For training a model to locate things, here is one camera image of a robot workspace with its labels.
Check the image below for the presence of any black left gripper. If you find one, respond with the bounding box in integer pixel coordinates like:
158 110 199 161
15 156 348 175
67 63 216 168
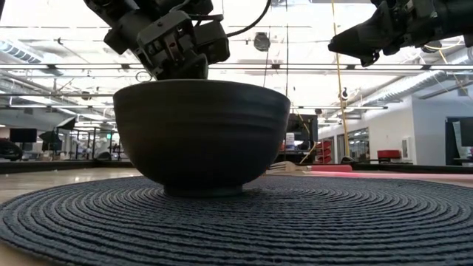
133 10 231 81

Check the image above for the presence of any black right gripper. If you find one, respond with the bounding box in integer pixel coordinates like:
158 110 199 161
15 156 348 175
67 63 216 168
327 0 443 68

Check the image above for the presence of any black ceramic bowl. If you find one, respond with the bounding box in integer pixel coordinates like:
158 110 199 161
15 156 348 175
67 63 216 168
112 78 292 198

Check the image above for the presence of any yellow hanging pole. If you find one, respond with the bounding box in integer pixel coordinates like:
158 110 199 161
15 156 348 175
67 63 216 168
330 0 352 160

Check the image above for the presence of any red storage shelf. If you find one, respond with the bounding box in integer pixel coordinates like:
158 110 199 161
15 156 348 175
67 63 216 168
316 140 333 165

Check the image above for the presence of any dark doorway panel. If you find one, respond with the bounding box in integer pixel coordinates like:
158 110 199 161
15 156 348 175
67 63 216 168
444 117 473 167

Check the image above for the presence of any round dark woven placemat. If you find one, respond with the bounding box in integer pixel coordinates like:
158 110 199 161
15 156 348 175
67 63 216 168
0 174 473 266

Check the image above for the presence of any small black monitor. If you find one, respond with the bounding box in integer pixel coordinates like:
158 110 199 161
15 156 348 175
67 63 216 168
9 128 38 144

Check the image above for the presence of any thin black hanging cable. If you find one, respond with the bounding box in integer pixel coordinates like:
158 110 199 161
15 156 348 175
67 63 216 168
284 0 290 98

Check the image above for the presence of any black ceiling cable reel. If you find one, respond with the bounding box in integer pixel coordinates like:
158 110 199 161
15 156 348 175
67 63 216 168
253 31 271 52

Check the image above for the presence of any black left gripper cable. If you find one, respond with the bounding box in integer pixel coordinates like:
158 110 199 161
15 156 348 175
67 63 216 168
225 0 273 38

